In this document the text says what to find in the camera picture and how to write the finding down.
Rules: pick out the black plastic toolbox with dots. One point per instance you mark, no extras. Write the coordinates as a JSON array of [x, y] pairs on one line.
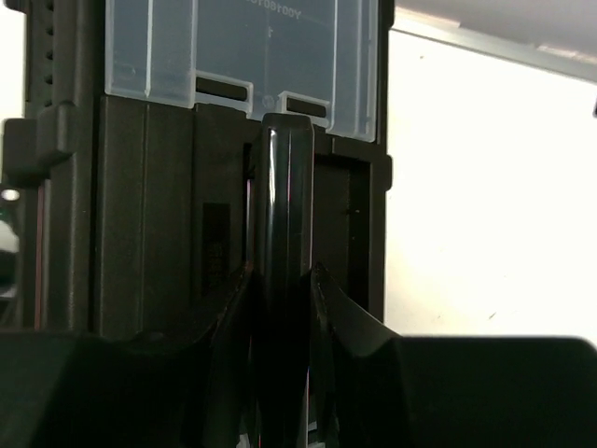
[[164, 145]]

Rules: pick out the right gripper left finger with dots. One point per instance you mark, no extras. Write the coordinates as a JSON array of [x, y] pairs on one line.
[[178, 387]]

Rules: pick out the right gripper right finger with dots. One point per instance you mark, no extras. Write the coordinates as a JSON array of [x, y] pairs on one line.
[[376, 388]]

